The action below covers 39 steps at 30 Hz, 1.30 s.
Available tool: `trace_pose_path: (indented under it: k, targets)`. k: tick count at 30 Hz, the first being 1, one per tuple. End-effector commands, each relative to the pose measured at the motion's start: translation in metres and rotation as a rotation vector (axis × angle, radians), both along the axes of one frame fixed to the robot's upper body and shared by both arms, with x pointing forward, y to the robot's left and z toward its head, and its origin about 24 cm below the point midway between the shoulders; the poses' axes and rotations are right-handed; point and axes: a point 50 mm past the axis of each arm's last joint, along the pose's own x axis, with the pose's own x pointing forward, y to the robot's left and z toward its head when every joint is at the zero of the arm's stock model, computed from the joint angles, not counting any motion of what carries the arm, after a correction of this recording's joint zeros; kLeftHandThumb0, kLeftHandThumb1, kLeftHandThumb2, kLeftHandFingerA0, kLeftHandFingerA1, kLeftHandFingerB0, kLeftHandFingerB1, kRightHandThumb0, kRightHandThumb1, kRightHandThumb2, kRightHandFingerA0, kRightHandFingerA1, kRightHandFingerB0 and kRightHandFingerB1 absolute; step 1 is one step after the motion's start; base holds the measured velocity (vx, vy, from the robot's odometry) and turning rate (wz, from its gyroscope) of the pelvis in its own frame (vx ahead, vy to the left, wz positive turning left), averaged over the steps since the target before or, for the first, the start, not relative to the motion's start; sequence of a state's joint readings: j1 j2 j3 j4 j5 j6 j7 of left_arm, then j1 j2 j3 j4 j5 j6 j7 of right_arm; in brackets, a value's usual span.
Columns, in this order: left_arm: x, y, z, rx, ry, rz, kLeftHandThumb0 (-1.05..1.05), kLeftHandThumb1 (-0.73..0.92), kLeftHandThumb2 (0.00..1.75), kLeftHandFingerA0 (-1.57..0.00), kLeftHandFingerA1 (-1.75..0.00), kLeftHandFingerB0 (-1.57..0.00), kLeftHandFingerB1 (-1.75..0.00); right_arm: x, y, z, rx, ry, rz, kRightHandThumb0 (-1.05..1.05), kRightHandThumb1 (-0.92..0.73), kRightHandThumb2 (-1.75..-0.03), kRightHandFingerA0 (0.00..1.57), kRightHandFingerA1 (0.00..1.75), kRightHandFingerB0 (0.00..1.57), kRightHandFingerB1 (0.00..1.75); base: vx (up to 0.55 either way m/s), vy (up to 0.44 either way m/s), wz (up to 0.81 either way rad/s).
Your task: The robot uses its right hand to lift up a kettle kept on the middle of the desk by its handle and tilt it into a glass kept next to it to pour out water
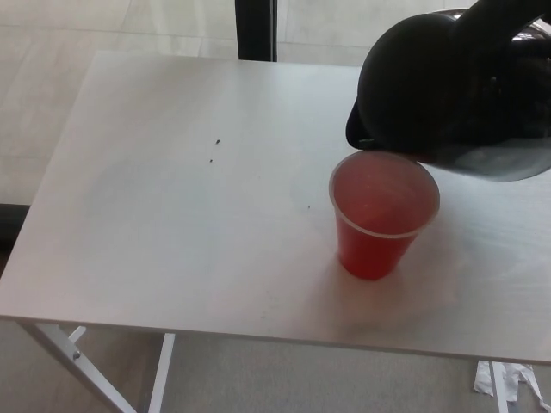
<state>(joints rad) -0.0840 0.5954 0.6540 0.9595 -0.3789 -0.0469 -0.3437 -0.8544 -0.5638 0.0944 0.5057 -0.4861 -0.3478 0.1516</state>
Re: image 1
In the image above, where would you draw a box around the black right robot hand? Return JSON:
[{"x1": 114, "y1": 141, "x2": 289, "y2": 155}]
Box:
[{"x1": 507, "y1": 0, "x2": 551, "y2": 45}]

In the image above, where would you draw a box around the black electric kettle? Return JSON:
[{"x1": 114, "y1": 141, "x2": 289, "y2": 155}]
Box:
[{"x1": 345, "y1": 0, "x2": 551, "y2": 182}]

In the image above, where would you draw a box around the black vertical pillar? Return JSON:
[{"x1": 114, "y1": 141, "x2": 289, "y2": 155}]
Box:
[{"x1": 235, "y1": 0, "x2": 279, "y2": 63}]

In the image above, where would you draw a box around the red plastic cup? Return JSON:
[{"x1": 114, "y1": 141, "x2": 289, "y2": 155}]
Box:
[{"x1": 328, "y1": 150, "x2": 441, "y2": 281}]

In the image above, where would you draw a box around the crumpled white paper scrap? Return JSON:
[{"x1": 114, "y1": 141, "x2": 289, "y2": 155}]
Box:
[{"x1": 472, "y1": 360, "x2": 545, "y2": 406}]

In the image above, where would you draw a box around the white straight table leg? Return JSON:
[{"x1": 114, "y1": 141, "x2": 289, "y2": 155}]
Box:
[
  {"x1": 145, "y1": 333, "x2": 176, "y2": 413},
  {"x1": 490, "y1": 360, "x2": 509, "y2": 413}
]

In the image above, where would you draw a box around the white diagonal table leg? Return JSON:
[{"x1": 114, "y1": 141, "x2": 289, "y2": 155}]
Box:
[{"x1": 19, "y1": 322, "x2": 135, "y2": 413}]

